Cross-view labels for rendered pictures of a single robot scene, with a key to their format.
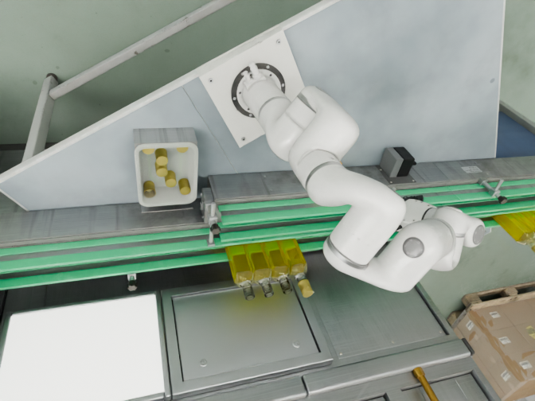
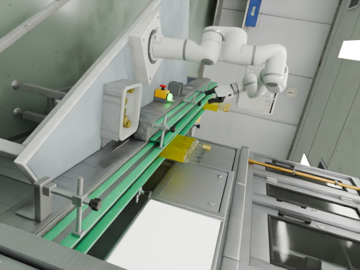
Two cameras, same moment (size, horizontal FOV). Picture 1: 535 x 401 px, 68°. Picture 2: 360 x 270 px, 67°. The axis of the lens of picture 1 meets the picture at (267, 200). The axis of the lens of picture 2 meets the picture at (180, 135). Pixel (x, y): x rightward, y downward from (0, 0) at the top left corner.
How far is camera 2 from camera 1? 1.14 m
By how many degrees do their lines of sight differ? 50
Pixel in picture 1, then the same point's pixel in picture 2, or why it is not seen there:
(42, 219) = (66, 182)
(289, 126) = (215, 44)
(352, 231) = (279, 64)
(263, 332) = (206, 180)
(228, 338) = (202, 190)
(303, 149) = (238, 45)
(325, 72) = not seen: hidden behind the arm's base
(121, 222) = (112, 159)
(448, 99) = not seen: hidden behind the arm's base
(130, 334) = (172, 218)
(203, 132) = not seen: hidden behind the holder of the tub
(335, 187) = (271, 48)
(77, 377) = (188, 249)
